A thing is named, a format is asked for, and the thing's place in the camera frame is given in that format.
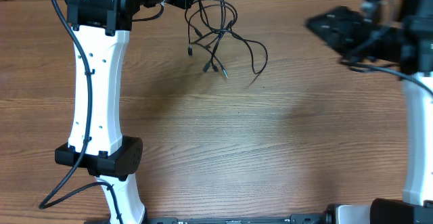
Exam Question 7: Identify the thin black USB cable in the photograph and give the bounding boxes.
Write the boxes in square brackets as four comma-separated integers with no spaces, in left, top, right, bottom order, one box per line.
[189,14,269,79]

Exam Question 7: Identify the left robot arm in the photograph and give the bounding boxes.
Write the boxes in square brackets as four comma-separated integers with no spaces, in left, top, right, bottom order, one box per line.
[55,0,195,223]

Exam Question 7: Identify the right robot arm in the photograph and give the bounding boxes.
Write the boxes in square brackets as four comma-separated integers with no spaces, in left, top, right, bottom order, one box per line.
[299,0,432,224]

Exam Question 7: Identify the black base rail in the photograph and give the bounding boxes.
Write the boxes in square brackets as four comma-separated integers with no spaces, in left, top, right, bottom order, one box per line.
[84,212,332,224]

